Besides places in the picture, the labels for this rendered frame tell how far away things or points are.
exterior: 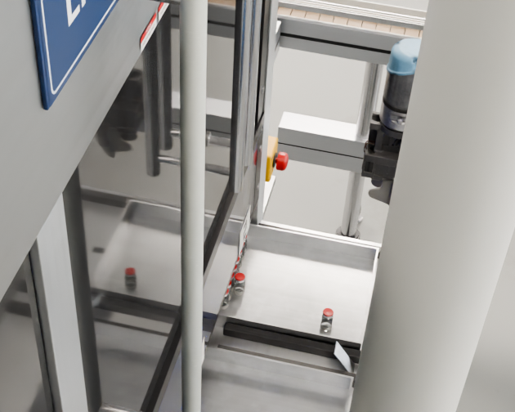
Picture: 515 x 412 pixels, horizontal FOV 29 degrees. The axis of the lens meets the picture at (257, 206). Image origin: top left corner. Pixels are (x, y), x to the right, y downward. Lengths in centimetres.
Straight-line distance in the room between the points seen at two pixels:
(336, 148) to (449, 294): 237
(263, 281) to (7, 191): 132
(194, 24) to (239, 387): 105
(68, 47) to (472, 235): 37
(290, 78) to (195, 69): 313
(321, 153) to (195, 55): 204
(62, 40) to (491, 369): 247
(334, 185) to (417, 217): 303
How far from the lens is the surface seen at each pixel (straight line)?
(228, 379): 184
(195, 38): 90
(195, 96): 94
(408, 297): 57
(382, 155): 177
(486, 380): 306
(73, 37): 78
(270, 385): 184
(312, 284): 200
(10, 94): 69
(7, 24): 67
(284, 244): 208
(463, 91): 47
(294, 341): 188
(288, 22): 267
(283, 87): 399
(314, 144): 292
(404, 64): 164
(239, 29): 121
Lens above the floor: 236
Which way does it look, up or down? 43 degrees down
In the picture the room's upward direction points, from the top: 4 degrees clockwise
